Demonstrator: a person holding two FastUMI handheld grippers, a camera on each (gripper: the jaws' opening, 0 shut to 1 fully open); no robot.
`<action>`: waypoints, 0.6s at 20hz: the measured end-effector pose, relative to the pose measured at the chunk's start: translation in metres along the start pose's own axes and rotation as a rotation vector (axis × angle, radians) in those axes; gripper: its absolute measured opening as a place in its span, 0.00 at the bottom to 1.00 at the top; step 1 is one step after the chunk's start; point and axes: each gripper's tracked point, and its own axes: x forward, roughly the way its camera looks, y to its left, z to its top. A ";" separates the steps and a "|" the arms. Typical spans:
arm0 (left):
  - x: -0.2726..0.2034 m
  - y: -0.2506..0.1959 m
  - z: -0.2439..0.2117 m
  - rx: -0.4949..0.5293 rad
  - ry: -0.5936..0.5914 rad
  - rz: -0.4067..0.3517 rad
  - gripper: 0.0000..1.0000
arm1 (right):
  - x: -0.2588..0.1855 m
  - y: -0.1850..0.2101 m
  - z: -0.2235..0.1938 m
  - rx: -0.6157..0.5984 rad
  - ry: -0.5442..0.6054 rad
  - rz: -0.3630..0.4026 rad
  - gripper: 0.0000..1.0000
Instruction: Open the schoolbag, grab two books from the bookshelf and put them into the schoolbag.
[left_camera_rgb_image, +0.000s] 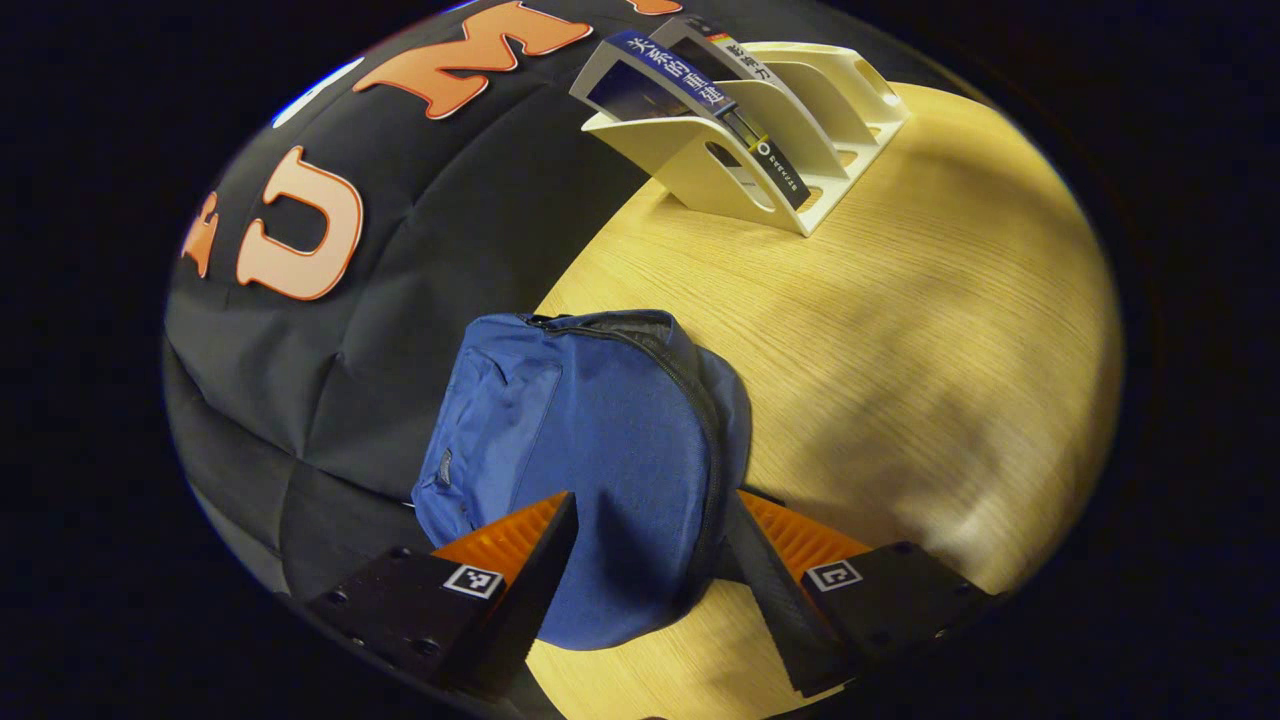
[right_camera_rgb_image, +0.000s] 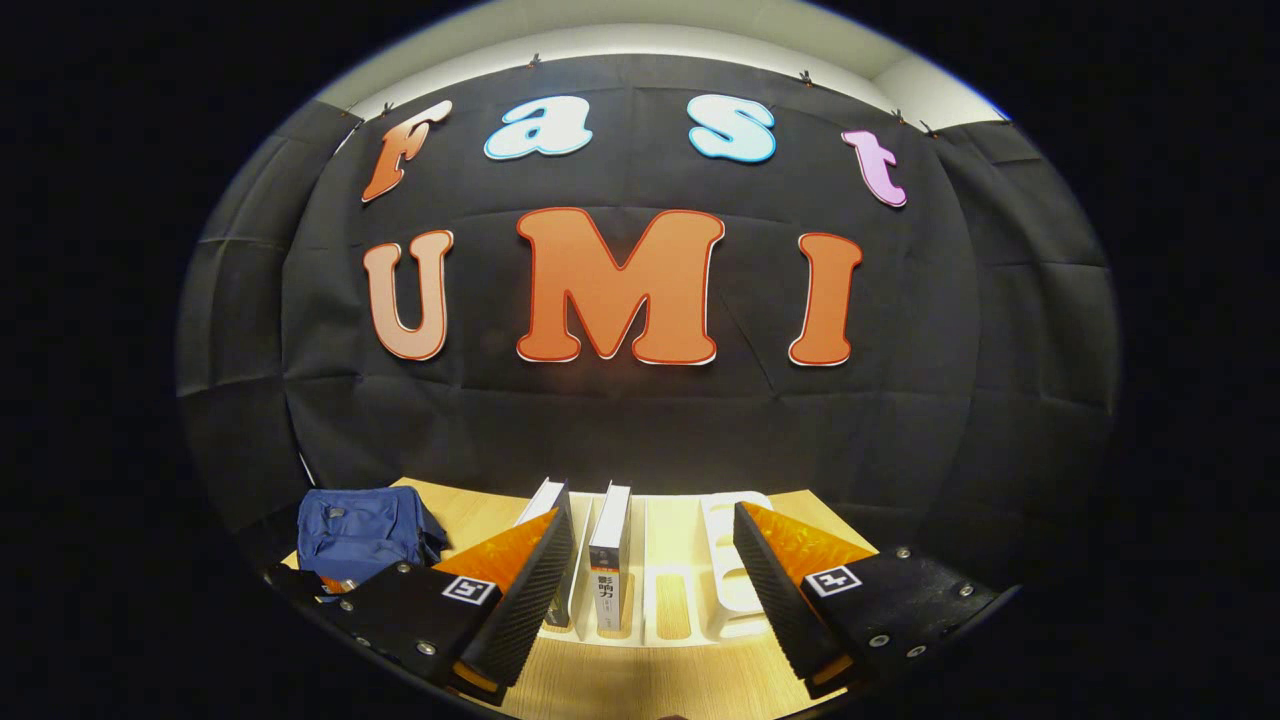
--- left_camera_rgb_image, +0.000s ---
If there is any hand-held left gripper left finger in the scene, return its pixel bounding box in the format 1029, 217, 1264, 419
305, 490, 581, 701

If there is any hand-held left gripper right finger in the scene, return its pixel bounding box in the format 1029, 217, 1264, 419
722, 488, 1001, 699

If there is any blue schoolbag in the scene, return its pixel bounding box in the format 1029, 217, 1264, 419
412, 308, 753, 651

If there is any white bookshelf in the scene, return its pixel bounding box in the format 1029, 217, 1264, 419
580, 40, 911, 238

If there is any blue cover book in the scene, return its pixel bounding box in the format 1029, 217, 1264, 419
570, 28, 811, 211

